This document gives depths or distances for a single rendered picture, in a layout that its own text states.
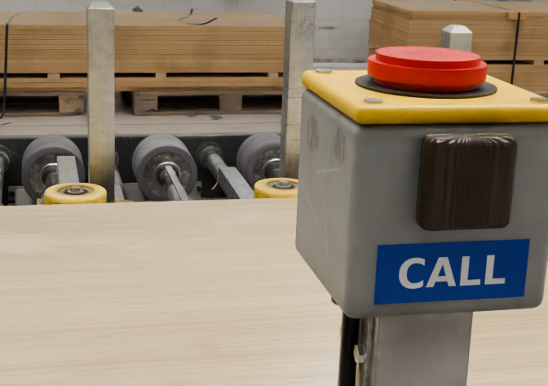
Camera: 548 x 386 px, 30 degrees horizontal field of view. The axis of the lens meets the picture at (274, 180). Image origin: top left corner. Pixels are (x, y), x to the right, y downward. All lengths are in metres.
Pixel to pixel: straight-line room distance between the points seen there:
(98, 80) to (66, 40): 4.80
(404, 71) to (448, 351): 0.10
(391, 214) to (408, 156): 0.02
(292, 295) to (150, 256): 0.18
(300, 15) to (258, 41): 4.94
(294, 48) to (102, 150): 0.30
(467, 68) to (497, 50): 6.55
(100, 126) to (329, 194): 1.10
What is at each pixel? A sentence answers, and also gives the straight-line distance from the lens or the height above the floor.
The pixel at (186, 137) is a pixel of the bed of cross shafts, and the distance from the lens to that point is 1.99.
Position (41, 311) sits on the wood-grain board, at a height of 0.90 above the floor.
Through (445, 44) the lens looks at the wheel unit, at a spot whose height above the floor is 1.09.
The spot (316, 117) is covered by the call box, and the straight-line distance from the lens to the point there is 0.35.
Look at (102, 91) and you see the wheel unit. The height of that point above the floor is 1.02.
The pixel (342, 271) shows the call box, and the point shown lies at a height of 1.17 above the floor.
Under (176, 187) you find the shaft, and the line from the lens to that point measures 1.70.
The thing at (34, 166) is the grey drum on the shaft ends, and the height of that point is 0.82.
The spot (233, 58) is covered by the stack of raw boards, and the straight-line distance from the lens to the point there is 6.37.
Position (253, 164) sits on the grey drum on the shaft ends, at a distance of 1.88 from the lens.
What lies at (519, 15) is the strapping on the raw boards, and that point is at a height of 0.64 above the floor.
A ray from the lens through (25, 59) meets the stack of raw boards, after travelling 6.23.
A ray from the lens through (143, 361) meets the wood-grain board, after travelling 0.89.
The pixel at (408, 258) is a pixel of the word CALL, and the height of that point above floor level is 1.17.
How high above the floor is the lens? 1.28
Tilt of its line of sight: 15 degrees down
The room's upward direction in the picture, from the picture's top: 2 degrees clockwise
